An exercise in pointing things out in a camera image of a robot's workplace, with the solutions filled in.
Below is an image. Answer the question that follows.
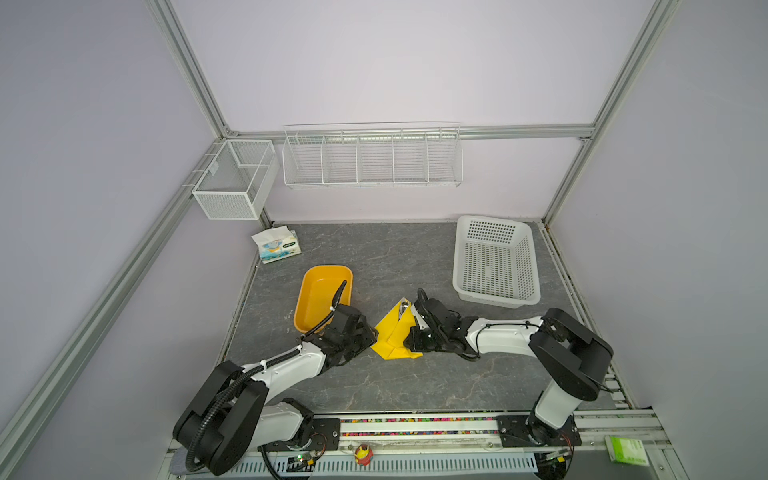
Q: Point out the yellow paper napkin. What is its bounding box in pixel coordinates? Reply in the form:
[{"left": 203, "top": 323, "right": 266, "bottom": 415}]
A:
[{"left": 372, "top": 298, "right": 423, "bottom": 360}]

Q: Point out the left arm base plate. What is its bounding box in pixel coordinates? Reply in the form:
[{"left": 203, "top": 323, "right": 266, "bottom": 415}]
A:
[{"left": 264, "top": 417, "right": 341, "bottom": 452}]

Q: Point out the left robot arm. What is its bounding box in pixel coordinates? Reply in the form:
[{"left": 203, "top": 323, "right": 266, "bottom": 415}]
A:
[{"left": 173, "top": 304, "right": 378, "bottom": 475}]

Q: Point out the red emergency stop button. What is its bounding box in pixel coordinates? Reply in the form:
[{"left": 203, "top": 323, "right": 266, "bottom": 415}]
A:
[{"left": 354, "top": 444, "right": 373, "bottom": 466}]

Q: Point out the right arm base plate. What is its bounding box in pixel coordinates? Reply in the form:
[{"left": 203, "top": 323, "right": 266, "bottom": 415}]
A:
[{"left": 496, "top": 414, "right": 582, "bottom": 448}]

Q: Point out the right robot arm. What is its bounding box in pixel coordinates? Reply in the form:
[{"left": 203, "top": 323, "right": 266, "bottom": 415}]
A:
[{"left": 403, "top": 291, "right": 614, "bottom": 434}]

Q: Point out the white perforated plastic basket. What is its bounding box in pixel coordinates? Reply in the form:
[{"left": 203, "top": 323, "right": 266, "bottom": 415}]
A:
[{"left": 453, "top": 215, "right": 541, "bottom": 309}]

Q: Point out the white wire shelf basket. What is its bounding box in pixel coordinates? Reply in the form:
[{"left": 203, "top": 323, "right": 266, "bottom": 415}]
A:
[{"left": 283, "top": 122, "right": 464, "bottom": 188}]

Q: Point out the tissue pack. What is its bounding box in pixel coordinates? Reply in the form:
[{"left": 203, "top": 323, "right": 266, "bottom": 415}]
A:
[{"left": 251, "top": 226, "right": 302, "bottom": 264}]

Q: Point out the orange plastic tray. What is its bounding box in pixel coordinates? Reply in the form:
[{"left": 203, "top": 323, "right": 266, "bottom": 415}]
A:
[{"left": 294, "top": 265, "right": 354, "bottom": 333}]

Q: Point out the white mesh wall box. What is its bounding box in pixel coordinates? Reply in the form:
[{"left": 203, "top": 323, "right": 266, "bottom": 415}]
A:
[{"left": 192, "top": 139, "right": 279, "bottom": 221}]

